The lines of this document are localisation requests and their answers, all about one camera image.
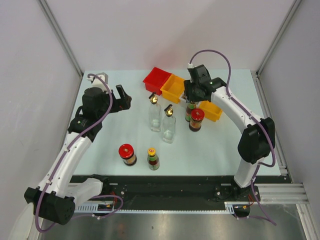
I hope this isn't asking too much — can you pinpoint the right yellow plastic bin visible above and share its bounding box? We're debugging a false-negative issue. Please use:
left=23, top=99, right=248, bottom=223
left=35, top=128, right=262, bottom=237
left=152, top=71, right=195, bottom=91
left=198, top=101, right=223, bottom=122

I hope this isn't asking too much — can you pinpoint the glass oil bottle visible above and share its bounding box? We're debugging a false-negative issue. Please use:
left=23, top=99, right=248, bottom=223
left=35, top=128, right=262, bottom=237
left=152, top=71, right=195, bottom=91
left=148, top=92, right=161, bottom=132
left=162, top=104, right=176, bottom=144

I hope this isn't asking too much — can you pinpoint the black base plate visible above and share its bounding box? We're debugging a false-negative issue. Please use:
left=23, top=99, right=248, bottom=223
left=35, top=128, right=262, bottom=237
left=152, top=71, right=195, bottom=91
left=72, top=173, right=261, bottom=213

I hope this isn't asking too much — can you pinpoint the red plastic bin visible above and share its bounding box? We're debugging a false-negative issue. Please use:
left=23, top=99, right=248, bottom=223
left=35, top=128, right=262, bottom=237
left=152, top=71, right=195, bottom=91
left=142, top=67, right=172, bottom=96

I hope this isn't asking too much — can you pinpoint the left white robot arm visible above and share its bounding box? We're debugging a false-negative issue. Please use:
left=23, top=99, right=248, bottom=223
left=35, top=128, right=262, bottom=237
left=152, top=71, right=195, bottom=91
left=24, top=84, right=132, bottom=225

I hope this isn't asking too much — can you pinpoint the green label sauce bottle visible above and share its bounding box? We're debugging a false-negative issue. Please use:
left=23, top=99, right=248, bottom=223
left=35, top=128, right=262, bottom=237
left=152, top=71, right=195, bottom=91
left=147, top=147, right=160, bottom=171
left=185, top=101, right=197, bottom=122

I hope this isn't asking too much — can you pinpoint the red lid jar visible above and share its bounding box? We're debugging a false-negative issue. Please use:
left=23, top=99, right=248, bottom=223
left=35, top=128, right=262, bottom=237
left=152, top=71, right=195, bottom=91
left=118, top=143, right=137, bottom=166
left=189, top=108, right=205, bottom=132

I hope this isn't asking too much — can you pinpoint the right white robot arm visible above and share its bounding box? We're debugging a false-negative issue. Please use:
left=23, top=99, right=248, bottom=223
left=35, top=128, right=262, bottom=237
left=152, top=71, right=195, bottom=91
left=184, top=63, right=275, bottom=201

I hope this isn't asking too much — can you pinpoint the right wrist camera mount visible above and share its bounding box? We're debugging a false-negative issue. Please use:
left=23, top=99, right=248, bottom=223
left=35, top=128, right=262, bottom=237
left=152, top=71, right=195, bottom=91
left=187, top=63, right=194, bottom=69

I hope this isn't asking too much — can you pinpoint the left yellow plastic bin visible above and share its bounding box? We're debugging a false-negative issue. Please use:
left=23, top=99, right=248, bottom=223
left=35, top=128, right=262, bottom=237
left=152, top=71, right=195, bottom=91
left=160, top=74, right=184, bottom=104

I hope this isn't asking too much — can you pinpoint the yellow plastic bin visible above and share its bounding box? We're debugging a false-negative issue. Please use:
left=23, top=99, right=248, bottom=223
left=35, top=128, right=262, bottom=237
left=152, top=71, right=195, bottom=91
left=160, top=74, right=184, bottom=104
left=198, top=101, right=223, bottom=122

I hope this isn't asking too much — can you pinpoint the white plastic bin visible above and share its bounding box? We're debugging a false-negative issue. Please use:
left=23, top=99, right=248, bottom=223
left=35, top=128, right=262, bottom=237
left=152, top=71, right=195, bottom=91
left=179, top=93, right=188, bottom=103

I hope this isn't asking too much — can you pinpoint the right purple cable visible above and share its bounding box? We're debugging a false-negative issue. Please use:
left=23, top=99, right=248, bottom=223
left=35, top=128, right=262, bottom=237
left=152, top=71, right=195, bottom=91
left=188, top=49, right=277, bottom=226

